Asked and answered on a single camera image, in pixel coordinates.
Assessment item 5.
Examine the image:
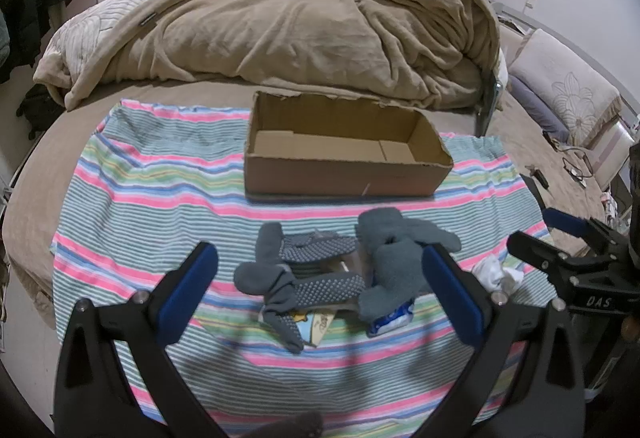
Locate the yellow cartoon tissue packet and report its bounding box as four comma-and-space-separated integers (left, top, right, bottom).
294, 310, 337, 349

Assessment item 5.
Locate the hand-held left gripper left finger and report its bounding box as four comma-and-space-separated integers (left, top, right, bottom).
52, 241, 226, 438

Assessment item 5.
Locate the grey fluffy sock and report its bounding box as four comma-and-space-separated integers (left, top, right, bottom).
356, 209, 462, 259
357, 239, 435, 321

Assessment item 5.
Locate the beige fleece blanket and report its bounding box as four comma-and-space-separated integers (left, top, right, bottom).
32, 0, 502, 111

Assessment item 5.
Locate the blue tissue packet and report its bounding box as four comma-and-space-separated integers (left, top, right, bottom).
366, 298, 417, 338

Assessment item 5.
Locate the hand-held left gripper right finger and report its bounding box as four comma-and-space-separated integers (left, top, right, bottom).
415, 243, 587, 438

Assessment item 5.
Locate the bed with brown sheet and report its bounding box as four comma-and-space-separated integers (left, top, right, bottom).
0, 80, 616, 334

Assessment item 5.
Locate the grey dotted sock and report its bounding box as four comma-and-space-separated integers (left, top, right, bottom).
256, 222, 362, 265
234, 262, 367, 319
261, 305, 306, 355

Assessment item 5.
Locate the white sock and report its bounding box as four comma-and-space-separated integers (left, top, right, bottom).
471, 255, 526, 297

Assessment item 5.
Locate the grey pillow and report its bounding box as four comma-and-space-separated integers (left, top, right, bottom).
506, 75, 572, 143

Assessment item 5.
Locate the black garment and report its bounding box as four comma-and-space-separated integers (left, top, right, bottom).
16, 84, 67, 139

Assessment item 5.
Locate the cardboard box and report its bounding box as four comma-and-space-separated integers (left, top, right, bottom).
244, 91, 454, 199

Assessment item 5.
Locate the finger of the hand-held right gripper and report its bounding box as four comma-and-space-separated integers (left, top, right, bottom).
544, 208, 631, 253
506, 231, 621, 277

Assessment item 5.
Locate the beige floral pillow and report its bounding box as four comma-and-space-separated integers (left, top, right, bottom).
507, 28, 624, 149

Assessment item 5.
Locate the striped cloth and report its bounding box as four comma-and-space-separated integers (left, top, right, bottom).
50, 100, 551, 437

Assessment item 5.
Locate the black charger cable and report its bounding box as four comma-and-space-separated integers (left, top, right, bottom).
544, 132, 602, 189

